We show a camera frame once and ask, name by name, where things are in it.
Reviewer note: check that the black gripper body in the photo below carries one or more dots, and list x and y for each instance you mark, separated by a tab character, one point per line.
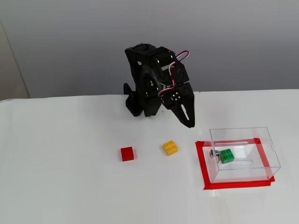
186	98

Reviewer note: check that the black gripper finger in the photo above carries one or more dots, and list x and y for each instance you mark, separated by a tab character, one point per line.
178	109
193	112

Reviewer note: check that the green lego brick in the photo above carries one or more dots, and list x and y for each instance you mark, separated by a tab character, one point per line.
227	156

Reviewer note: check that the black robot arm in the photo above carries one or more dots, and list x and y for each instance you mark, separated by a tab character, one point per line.
144	70

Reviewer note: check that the yellow lego brick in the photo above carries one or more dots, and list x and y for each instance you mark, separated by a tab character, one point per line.
171	148

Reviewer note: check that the red lego brick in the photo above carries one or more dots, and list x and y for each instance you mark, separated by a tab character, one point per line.
127	154

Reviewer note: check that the transparent plastic box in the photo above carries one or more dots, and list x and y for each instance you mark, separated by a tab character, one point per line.
243	170

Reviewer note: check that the silver metal lock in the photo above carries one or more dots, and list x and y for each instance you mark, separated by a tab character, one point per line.
213	154

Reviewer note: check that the black table clamp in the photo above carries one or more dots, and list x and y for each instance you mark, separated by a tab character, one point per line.
127	88

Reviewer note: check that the red tape frame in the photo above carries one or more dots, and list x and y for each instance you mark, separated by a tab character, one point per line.
201	163

